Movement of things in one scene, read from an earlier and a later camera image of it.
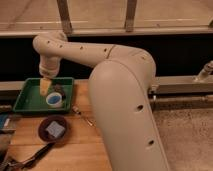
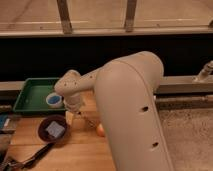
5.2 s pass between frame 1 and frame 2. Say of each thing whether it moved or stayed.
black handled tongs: stayed
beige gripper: moved
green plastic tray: stayed
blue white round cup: stayed
